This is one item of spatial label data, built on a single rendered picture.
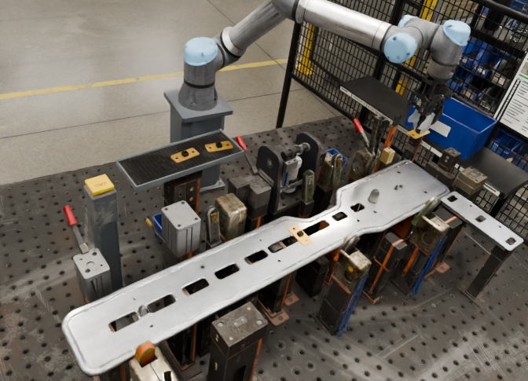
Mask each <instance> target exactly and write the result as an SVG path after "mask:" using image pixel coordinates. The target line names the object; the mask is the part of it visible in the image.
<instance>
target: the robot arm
mask: <svg viewBox="0 0 528 381"><path fill-rule="evenodd" d="M287 18H288V19H289V20H292V21H295V22H297V23H299V24H301V23H302V22H304V21H305V22H307V23H309V24H312V25H315V26H317V27H320V28H323V29H325V30H327V31H330V32H333V33H335V34H337V35H341V36H343V37H345V38H348V39H350V40H353V41H355V42H359V43H361V44H363V45H365V46H368V47H371V48H373V49H377V50H379V51H381V52H383V53H384V54H385V56H386V57H387V59H388V60H389V61H391V62H394V63H402V62H404V61H406V60H408V59H409V58H411V57H412V56H413V55H414V53H415V52H416V51H417V50H418V49H419V48H421V49H425V50H427V51H431V52H433V54H432V57H431V60H430V63H429V65H428V67H427V73H426V75H425V76H424V77H423V78H422V81H421V84H420V87H419V89H418V90H414V91H413V92H412V93H411V96H410V98H409V102H408V104H407V106H409V105H411V104H413V107H414V108H415V109H416V110H415V112H414V113H413V114H412V115H411V116H410V117H409V118H408V122H409V123H413V128H414V130H415V131H416V130H417V129H418V127H419V129H420V134H422V133H424V132H426V131H427V130H428V129H429V128H430V127H432V125H433V124H435V123H436V122H437V121H438V120H439V119H440V117H441V116H442V113H443V108H444V107H445V106H444V105H443V104H444V101H445V99H448V100H449V99H450V98H451V96H453V95H454V93H453V92H452V90H451V89H450V88H449V87H447V86H446V85H445V84H447V83H449V81H450V79H451V78H452V76H453V73H455V69H456V66H457V64H458V62H459V59H460V57H461V54H462V52H463V51H464V47H465V46H466V45H467V41H468V37H469V35H470V33H471V29H470V27H469V26H468V25H467V24H465V23H464V22H461V21H456V20H447V21H446V22H445V24H444V25H443V26H442V25H439V24H435V23H432V22H430V21H427V20H423V19H420V18H419V17H417V16H410V15H405V16H403V17H402V19H401V20H400V22H399V24H398V26H394V25H392V24H389V23H386V22H383V21H381V20H377V19H376V18H373V17H370V16H367V15H365V14H362V13H359V12H356V11H354V10H352V9H348V8H346V7H343V6H341V5H337V4H335V3H333V2H329V1H327V0H267V1H266V2H264V3H263V4H262V5H261V6H259V7H258V8H257V9H256V10H255V11H254V12H252V13H251V14H249V15H248V16H247V17H245V18H244V19H243V20H242V21H241V22H240V23H238V24H237V25H236V26H235V27H226V28H225V29H224V30H222V31H221V32H220V33H219V34H217V35H216V36H215V37H213V38H205V37H200V38H193V39H191V40H189V41H188V42H187V43H186V45H185V51H184V80H183V83H182V86H181V89H180V91H179V94H178V102H179V103H180V105H181V106H183V107H184V108H187V109H190V110H193V111H207V110H211V109H212V108H215V107H216V106H217V104H218V94H217V90H216V88H215V73H216V72H217V71H219V70H221V69H222V68H224V67H226V66H228V65H230V64H233V63H235V62H237V61H238V60H239V59H240V58H241V57H242V56H243V55H244V54H245V53H246V52H247V47H248V46H250V44H252V43H253V42H255V41H256V40H258V39H259V38H261V37H262V36H263V35H264V34H266V33H267V32H269V31H270V30H272V29H273V28H275V27H276V26H277V25H278V24H280V23H281V22H283V21H284V20H286V19H287ZM412 95H414V97H413V99H412V101H410V100H411V98H412ZM415 97H416V99H415V100H414V98H415ZM424 114H425V115H424ZM423 115H424V117H425V116H426V119H425V120H424V121H423V122H422V123H421V124H420V121H421V120H422V116H423Z"/></svg>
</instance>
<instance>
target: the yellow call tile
mask: <svg viewBox="0 0 528 381"><path fill-rule="evenodd" d="M85 184H86V186H87V187H88V189H89V190H90V191H91V193H92V194H93V196H95V195H97V194H100V193H103V192H107V191H109V190H112V189H114V185H113V184H112V183H111V182H110V180H109V179H108V177H107V176H106V174H103V175H100V176H97V177H95V178H90V179H87V180H85Z"/></svg>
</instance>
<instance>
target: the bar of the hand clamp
mask: <svg viewBox="0 0 528 381"><path fill-rule="evenodd" d="M372 118H373V119H374V121H373V125H372V133H371V137H370V142H369V147H368V152H370V153H371V154H372V158H374V159H377V156H378V152H379V148H380V141H381V137H382V132H383V128H384V127H385V128H387V127H388V126H389V125H390V121H389V120H385V116H383V115H378V116H373V117H372ZM373 153H375V154H376V155H375V156H373ZM371 161H372V160H371Z"/></svg>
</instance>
